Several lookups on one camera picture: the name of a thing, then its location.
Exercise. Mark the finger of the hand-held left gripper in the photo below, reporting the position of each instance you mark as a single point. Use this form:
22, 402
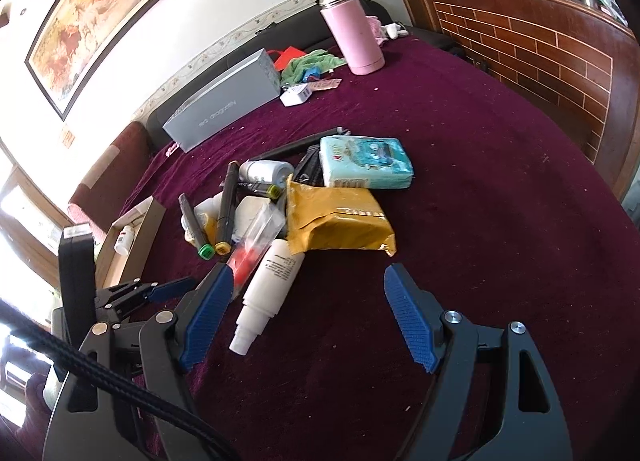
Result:
170, 290

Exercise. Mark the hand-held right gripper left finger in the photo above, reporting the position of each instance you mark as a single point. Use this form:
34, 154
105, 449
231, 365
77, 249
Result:
207, 321

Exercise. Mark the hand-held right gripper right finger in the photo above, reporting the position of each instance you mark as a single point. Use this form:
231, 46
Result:
410, 321

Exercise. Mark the cardboard box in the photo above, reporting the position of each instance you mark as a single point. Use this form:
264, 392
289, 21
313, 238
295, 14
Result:
145, 241

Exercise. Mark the black marker green cap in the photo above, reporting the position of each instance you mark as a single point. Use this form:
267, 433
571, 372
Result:
192, 226

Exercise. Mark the white spray bottle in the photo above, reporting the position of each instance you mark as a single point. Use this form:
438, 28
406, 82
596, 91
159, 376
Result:
272, 281

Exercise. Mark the white bottle yellow cap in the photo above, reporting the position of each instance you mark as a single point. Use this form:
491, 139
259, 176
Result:
205, 206

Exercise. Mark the black marker tan cap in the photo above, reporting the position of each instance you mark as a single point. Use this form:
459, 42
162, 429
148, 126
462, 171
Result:
227, 206

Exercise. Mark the white plug adapter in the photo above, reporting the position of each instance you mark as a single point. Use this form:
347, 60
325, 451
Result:
247, 216

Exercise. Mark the plain white bottle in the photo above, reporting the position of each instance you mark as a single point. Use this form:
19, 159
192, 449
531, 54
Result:
265, 171

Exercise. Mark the teal tissue pack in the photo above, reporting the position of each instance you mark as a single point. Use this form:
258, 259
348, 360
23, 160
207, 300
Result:
365, 161

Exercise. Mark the black foil packet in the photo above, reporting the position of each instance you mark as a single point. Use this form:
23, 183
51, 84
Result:
307, 168

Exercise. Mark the long black pen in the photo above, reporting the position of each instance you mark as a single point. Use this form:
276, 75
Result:
300, 143

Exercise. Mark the clear bag with red item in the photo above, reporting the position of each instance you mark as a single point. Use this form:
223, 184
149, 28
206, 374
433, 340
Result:
245, 261

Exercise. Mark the dark red sofa cushion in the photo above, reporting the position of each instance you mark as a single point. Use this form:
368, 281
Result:
110, 176

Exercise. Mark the yellow foil packet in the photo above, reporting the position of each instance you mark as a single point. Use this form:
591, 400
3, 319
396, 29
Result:
335, 216

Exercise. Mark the grey rectangular box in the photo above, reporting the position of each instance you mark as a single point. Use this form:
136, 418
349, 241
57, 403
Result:
220, 101

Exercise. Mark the white USB charger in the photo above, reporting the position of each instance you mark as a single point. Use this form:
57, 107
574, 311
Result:
295, 96

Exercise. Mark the pink paper tag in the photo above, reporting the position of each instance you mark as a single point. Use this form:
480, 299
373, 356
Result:
325, 84

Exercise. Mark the small blue item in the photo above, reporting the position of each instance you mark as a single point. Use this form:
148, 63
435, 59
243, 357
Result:
310, 74

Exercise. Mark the green cloth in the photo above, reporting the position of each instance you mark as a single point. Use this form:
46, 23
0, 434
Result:
305, 66

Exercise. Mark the framed horse painting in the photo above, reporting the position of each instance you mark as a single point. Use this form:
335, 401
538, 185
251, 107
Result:
100, 16

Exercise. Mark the black cushion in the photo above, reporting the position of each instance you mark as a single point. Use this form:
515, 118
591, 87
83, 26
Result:
280, 31

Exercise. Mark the pink thermos bottle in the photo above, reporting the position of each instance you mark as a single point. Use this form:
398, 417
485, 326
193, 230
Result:
352, 36

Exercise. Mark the small white item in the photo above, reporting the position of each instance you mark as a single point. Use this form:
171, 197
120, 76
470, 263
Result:
395, 30

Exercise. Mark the pink fluffy cloth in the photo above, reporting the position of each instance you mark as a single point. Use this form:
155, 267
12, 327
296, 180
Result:
377, 28

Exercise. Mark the small red wall sticker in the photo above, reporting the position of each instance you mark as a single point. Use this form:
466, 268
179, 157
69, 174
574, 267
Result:
67, 136

